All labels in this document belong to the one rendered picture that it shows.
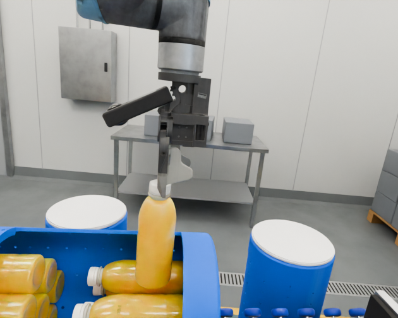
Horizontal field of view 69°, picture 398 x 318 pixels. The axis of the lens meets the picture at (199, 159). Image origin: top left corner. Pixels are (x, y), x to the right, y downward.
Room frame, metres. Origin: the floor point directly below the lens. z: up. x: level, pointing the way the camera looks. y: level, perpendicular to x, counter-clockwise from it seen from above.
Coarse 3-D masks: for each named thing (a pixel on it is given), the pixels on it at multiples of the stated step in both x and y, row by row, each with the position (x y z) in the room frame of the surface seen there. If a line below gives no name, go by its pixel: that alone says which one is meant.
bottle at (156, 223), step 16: (144, 208) 0.47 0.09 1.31; (160, 208) 0.46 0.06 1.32; (144, 224) 0.46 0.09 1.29; (160, 224) 0.46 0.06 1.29; (144, 240) 0.46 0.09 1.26; (160, 240) 0.46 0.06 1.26; (144, 256) 0.46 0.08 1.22; (160, 256) 0.46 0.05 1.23; (144, 272) 0.45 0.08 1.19; (160, 272) 0.46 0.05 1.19
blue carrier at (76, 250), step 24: (0, 240) 0.46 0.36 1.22; (24, 240) 0.57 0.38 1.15; (48, 240) 0.58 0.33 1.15; (72, 240) 0.58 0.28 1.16; (96, 240) 0.59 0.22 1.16; (120, 240) 0.59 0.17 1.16; (192, 240) 0.51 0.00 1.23; (72, 264) 0.60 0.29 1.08; (96, 264) 0.61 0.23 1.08; (192, 264) 0.44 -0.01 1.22; (216, 264) 0.45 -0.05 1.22; (72, 288) 0.58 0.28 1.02; (192, 288) 0.41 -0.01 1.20; (216, 288) 0.41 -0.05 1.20; (72, 312) 0.55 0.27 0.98; (192, 312) 0.38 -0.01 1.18; (216, 312) 0.39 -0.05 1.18
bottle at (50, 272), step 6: (48, 258) 0.53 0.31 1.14; (48, 264) 0.51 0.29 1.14; (54, 264) 0.53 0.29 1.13; (48, 270) 0.50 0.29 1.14; (54, 270) 0.54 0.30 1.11; (48, 276) 0.51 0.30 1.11; (54, 276) 0.53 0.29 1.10; (42, 282) 0.48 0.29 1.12; (48, 282) 0.51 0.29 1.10; (54, 282) 0.53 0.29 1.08; (42, 288) 0.48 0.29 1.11; (48, 288) 0.50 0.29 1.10
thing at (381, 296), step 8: (376, 296) 0.59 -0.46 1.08; (384, 296) 0.58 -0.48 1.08; (368, 304) 0.59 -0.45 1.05; (376, 304) 0.57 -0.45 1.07; (384, 304) 0.56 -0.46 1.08; (392, 304) 0.56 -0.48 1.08; (368, 312) 0.58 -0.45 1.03; (376, 312) 0.56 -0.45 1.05; (384, 312) 0.55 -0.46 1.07; (392, 312) 0.54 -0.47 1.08
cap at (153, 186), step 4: (152, 180) 0.49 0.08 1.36; (156, 180) 0.50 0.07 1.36; (152, 184) 0.48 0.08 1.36; (156, 184) 0.48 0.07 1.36; (168, 184) 0.48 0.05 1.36; (152, 188) 0.47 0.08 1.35; (156, 188) 0.47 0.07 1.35; (168, 188) 0.48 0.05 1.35; (152, 192) 0.47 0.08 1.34; (156, 192) 0.47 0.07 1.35; (168, 192) 0.48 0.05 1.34
